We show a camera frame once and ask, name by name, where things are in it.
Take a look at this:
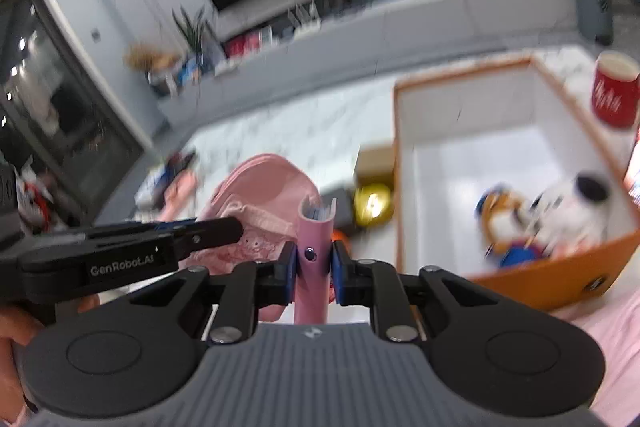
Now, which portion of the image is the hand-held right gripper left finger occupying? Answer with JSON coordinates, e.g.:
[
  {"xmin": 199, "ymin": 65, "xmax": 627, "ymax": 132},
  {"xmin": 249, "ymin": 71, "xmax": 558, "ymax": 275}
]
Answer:
[{"xmin": 129, "ymin": 241, "xmax": 299, "ymax": 346}]

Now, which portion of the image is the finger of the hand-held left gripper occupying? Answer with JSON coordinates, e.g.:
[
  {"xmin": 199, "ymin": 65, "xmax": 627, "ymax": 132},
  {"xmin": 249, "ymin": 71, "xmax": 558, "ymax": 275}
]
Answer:
[
  {"xmin": 171, "ymin": 216, "xmax": 245, "ymax": 264},
  {"xmin": 87, "ymin": 217, "xmax": 199, "ymax": 241}
]

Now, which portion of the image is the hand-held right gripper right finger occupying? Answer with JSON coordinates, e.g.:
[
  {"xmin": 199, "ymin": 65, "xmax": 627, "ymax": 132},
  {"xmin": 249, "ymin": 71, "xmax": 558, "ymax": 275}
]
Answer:
[{"xmin": 331, "ymin": 242, "xmax": 476, "ymax": 344}]

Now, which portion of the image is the pink tube case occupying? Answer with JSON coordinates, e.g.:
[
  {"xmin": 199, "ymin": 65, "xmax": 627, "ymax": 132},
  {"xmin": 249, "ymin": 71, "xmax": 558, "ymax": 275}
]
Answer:
[{"xmin": 298, "ymin": 198, "xmax": 337, "ymax": 324}]

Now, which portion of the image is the pink cap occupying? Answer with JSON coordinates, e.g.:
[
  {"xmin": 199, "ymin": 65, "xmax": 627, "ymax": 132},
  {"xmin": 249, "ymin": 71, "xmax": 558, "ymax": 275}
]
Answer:
[{"xmin": 177, "ymin": 153, "xmax": 323, "ymax": 323}]

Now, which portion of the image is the brown cardboard box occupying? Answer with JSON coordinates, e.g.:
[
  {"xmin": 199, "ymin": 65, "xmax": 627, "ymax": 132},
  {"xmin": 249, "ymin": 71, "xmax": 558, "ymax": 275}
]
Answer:
[{"xmin": 354, "ymin": 146, "xmax": 397, "ymax": 188}]

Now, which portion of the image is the orange storage box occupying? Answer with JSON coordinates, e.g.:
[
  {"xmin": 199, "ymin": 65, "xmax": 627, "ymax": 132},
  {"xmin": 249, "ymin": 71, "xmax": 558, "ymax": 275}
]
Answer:
[{"xmin": 392, "ymin": 57, "xmax": 640, "ymax": 313}]

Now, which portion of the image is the person's left hand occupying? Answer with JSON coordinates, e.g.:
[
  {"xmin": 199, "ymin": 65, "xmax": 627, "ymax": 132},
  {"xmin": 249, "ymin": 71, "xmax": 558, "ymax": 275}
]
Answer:
[{"xmin": 0, "ymin": 304, "xmax": 47, "ymax": 427}]

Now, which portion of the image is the blue white packet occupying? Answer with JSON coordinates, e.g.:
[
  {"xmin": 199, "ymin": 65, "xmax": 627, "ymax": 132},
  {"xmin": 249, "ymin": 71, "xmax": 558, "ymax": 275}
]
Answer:
[{"xmin": 135, "ymin": 152, "xmax": 197, "ymax": 208}]

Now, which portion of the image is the small pink cloth item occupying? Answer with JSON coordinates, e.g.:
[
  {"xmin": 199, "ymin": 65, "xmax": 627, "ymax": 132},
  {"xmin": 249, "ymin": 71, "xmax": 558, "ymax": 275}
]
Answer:
[{"xmin": 164, "ymin": 169, "xmax": 199, "ymax": 210}]

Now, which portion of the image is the gold round object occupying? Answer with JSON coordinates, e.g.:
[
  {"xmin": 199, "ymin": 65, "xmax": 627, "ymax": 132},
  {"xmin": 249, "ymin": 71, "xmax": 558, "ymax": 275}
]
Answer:
[{"xmin": 354, "ymin": 183, "xmax": 393, "ymax": 228}]

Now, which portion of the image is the red white bag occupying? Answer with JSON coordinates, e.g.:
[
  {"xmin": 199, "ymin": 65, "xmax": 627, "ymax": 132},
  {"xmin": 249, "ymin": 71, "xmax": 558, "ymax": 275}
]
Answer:
[{"xmin": 14, "ymin": 164, "xmax": 58, "ymax": 229}]

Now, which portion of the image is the glass sliding door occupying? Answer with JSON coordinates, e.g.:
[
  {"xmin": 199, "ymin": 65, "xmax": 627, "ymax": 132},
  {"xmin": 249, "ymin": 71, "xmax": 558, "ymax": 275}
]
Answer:
[{"xmin": 0, "ymin": 0, "xmax": 147, "ymax": 228}]

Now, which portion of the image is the duck plush toy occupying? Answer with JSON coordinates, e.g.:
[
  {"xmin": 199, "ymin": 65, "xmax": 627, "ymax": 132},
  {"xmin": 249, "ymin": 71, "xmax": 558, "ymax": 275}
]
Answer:
[{"xmin": 475, "ymin": 187, "xmax": 551, "ymax": 268}]

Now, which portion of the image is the brown fluffy object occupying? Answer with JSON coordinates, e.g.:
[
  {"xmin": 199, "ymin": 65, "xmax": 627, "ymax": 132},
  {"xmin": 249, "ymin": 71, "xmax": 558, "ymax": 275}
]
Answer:
[{"xmin": 124, "ymin": 43, "xmax": 182, "ymax": 74}]

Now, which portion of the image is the row of red books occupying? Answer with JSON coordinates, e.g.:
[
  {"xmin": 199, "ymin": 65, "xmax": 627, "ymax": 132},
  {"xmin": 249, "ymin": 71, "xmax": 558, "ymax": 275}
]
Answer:
[{"xmin": 224, "ymin": 27, "xmax": 282, "ymax": 58}]

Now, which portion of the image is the small green potted plant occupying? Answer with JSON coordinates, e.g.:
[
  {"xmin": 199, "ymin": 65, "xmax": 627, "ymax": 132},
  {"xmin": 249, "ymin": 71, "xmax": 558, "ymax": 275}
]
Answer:
[{"xmin": 170, "ymin": 4, "xmax": 222, "ymax": 75}]

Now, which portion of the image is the white black plush toy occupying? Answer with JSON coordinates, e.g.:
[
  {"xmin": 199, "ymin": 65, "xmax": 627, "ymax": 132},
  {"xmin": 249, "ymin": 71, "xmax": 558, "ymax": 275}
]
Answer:
[{"xmin": 530, "ymin": 172, "xmax": 613, "ymax": 253}]

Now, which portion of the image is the long grey television cabinet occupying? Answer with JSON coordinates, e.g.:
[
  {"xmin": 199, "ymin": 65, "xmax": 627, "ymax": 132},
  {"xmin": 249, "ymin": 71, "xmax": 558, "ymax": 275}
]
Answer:
[{"xmin": 150, "ymin": 0, "xmax": 581, "ymax": 110}]

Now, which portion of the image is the pink ruffled cloth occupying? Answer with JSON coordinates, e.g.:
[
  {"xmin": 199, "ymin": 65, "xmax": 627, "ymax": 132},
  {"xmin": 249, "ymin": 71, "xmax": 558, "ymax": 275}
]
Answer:
[{"xmin": 550, "ymin": 292, "xmax": 640, "ymax": 427}]

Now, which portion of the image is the red paper cup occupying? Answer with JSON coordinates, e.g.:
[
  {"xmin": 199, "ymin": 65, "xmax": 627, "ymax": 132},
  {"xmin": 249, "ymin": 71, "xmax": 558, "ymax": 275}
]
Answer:
[{"xmin": 590, "ymin": 50, "xmax": 640, "ymax": 130}]

